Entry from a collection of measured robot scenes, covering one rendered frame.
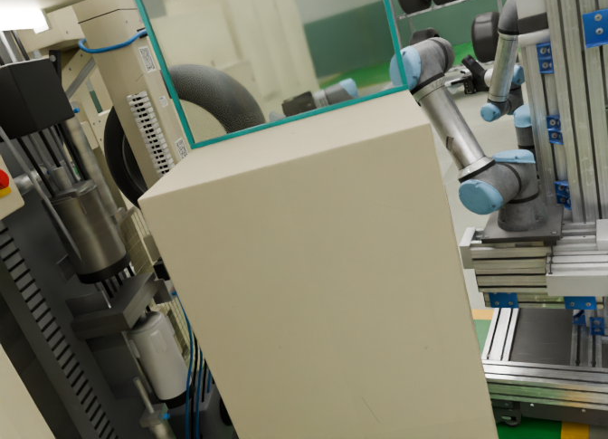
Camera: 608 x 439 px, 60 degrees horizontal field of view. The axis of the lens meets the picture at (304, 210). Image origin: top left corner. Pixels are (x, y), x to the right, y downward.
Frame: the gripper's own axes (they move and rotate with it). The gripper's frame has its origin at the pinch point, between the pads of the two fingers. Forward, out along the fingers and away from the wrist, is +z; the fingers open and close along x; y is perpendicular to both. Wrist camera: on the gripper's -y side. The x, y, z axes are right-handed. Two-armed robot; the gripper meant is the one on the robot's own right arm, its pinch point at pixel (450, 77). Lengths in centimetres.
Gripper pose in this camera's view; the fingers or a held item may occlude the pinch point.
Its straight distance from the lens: 250.9
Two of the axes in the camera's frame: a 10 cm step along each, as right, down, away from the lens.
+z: -5.7, -1.2, 8.1
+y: 3.9, 8.4, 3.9
